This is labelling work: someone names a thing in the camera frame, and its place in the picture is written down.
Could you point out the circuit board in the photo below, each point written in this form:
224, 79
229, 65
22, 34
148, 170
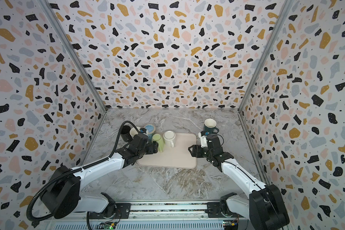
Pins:
230, 225
107, 226

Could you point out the grey mug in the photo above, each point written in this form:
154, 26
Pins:
134, 131

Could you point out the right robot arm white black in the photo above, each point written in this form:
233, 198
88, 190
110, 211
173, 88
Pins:
263, 206

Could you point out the beige plastic tray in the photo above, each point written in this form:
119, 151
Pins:
176, 157

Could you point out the light green mug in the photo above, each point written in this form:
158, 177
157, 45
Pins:
160, 141

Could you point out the left circuit board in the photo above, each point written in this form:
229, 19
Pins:
107, 226

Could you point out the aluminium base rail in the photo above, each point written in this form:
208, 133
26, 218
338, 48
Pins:
150, 215

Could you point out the blue butterfly mug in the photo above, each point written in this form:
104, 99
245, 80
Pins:
150, 128

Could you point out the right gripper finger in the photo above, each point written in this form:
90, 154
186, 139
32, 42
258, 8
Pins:
195, 153
196, 147

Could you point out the white cream mug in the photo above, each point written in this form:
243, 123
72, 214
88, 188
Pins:
169, 138

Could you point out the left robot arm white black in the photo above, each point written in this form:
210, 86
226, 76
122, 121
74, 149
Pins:
64, 195

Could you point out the dark green faceted mug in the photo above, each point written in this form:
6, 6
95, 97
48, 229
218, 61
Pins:
210, 126

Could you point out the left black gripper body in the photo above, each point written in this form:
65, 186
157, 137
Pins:
148, 150

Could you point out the black mug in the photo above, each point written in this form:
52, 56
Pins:
125, 134

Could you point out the right circuit board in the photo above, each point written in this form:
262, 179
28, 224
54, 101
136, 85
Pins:
230, 225

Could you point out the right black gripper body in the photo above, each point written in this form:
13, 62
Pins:
206, 153

